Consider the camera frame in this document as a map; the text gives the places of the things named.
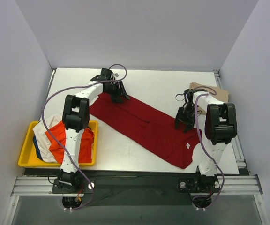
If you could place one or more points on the dark red t shirt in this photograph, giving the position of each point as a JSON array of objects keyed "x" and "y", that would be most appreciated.
[{"x": 149, "y": 127}]

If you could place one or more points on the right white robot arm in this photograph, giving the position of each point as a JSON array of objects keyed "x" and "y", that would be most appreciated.
[{"x": 216, "y": 125}]

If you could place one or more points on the folded beige t shirt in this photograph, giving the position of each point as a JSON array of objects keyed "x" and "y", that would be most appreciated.
[{"x": 222, "y": 95}]

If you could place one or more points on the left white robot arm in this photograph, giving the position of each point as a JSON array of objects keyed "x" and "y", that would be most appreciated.
[{"x": 76, "y": 117}]

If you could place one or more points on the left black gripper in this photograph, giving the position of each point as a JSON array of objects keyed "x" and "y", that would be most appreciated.
[{"x": 117, "y": 91}]

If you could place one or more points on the yellow plastic tray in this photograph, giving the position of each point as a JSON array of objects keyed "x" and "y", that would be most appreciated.
[{"x": 87, "y": 156}]

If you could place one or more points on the white t shirt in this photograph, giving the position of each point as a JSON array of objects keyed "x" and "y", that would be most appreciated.
[{"x": 50, "y": 149}]

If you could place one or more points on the navy blue t shirt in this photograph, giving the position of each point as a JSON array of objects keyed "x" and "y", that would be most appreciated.
[{"x": 38, "y": 154}]

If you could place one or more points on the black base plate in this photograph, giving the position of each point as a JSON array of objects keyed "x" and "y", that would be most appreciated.
[{"x": 135, "y": 189}]

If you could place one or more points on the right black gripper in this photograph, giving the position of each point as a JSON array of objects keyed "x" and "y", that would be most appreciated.
[{"x": 184, "y": 116}]

